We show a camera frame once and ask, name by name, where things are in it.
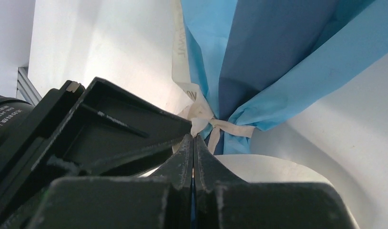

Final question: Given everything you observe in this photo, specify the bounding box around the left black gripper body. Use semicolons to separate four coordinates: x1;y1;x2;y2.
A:
0;77;192;225

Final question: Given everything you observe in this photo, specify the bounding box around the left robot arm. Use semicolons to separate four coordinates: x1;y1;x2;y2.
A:
0;77;192;229

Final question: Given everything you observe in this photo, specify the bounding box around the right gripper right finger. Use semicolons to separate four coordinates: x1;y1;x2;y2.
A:
193;136;355;229

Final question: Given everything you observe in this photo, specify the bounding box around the blue wrapping paper sheet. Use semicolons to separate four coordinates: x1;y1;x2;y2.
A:
180;0;388;155

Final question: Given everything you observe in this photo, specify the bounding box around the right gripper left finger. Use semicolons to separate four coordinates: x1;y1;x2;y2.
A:
28;135;193;229

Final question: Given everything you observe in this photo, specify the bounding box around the cream ribbon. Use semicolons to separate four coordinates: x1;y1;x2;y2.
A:
172;0;254;154

